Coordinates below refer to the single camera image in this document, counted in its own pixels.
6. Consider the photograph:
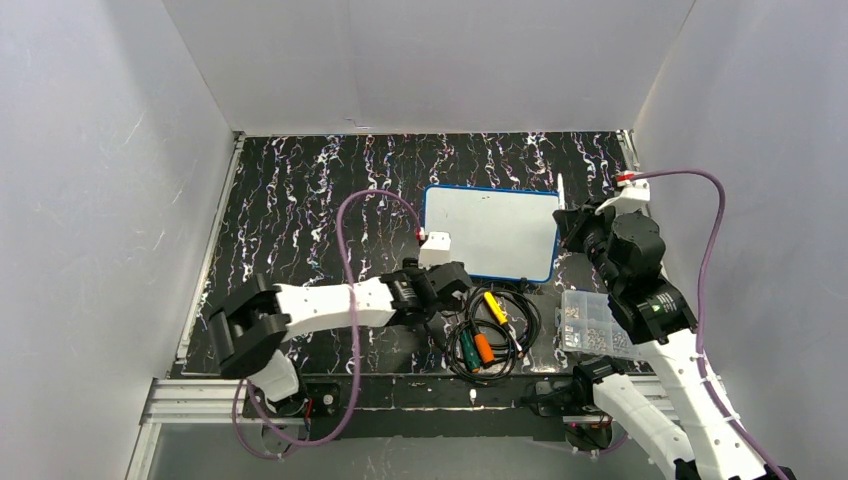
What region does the red capped whiteboard marker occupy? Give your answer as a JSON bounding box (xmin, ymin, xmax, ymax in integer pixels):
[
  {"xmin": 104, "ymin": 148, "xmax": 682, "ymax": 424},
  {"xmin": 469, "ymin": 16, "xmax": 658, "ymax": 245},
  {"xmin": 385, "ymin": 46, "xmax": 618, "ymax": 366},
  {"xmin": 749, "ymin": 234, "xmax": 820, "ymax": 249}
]
[{"xmin": 556, "ymin": 173, "xmax": 566, "ymax": 210}]

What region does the blue framed whiteboard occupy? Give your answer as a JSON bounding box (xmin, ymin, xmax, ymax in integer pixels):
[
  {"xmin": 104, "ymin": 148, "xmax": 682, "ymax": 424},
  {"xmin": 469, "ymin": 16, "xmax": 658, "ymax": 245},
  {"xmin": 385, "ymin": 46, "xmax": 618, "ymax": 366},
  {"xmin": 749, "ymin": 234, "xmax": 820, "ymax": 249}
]
[{"xmin": 421, "ymin": 184, "xmax": 558, "ymax": 283}]

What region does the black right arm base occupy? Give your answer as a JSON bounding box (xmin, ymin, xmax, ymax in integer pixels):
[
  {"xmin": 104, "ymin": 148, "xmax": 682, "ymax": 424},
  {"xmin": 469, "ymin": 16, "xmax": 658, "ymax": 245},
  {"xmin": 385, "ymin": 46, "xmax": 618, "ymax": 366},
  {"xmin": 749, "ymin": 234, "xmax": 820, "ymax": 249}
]
[{"xmin": 516, "ymin": 380, "xmax": 629, "ymax": 457}]

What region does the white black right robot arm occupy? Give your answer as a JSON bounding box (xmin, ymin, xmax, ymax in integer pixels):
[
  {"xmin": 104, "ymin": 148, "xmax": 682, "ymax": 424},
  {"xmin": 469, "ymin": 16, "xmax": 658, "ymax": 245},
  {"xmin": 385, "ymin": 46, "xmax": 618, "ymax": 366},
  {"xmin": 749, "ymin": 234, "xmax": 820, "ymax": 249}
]
[{"xmin": 553, "ymin": 203, "xmax": 795, "ymax": 479}]

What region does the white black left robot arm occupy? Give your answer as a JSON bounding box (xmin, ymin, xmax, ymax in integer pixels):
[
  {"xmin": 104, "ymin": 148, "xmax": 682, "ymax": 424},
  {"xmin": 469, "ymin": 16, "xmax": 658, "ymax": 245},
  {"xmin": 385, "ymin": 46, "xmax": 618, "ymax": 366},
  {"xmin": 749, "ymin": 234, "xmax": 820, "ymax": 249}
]
[{"xmin": 207, "ymin": 261, "xmax": 473, "ymax": 402}]

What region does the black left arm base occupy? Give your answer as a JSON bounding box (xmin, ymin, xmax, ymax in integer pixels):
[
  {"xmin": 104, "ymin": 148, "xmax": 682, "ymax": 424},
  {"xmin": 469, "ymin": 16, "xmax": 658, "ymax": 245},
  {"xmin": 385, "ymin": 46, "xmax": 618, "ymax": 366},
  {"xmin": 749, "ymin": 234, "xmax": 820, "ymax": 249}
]
[{"xmin": 236, "ymin": 380, "xmax": 334, "ymax": 461}]

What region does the clear plastic screw box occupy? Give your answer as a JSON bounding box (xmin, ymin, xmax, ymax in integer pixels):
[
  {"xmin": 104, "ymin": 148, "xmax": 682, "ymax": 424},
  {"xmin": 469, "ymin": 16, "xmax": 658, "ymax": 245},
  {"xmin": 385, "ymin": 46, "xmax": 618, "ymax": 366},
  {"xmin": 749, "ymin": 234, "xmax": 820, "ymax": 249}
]
[{"xmin": 558, "ymin": 290, "xmax": 640, "ymax": 360}]

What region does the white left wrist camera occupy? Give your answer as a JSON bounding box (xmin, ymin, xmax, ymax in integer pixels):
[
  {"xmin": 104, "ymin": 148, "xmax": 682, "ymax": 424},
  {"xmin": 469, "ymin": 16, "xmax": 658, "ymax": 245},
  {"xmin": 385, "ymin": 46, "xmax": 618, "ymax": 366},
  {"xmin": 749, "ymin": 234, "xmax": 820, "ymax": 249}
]
[{"xmin": 417, "ymin": 228, "xmax": 451, "ymax": 269}]

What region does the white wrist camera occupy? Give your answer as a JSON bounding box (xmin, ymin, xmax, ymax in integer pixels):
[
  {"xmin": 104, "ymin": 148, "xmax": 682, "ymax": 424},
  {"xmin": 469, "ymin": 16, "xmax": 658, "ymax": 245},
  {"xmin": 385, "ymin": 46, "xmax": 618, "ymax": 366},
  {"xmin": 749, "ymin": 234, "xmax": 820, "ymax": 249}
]
[
  {"xmin": 417, "ymin": 228, "xmax": 451, "ymax": 269},
  {"xmin": 594, "ymin": 170, "xmax": 651, "ymax": 216}
]

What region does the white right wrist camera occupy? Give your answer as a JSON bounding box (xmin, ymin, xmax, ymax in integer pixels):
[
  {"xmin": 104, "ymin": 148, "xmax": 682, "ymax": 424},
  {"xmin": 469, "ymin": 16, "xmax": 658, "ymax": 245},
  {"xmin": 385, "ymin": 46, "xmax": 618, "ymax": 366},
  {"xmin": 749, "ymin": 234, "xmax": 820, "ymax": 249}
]
[{"xmin": 594, "ymin": 170, "xmax": 651, "ymax": 216}]

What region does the yellow handled screwdriver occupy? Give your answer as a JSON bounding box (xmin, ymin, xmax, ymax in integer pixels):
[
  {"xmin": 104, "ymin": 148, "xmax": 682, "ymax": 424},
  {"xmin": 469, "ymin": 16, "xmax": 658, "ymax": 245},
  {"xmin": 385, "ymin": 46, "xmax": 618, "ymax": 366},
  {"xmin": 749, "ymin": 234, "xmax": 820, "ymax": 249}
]
[{"xmin": 483, "ymin": 291, "xmax": 523, "ymax": 356}]

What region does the coiled black cable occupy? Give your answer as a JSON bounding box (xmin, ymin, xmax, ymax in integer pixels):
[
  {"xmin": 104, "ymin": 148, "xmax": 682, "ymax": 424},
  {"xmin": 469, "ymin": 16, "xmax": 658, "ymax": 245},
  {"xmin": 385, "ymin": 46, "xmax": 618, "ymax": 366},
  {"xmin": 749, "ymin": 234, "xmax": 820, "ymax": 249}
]
[{"xmin": 430, "ymin": 281, "xmax": 543, "ymax": 384}]

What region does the orange handled screwdriver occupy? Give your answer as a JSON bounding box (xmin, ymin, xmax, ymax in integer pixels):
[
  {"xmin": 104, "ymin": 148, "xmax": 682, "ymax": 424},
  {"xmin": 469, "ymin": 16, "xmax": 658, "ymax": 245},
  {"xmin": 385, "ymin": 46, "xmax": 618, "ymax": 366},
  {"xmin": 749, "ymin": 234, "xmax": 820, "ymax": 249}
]
[{"xmin": 464, "ymin": 317, "xmax": 495, "ymax": 368}]

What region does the green handled screwdriver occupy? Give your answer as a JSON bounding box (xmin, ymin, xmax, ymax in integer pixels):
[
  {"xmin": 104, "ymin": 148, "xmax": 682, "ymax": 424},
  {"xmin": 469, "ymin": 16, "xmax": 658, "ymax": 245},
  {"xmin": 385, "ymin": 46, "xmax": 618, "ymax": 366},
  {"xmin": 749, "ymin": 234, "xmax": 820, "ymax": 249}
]
[{"xmin": 458, "ymin": 324, "xmax": 482, "ymax": 373}]

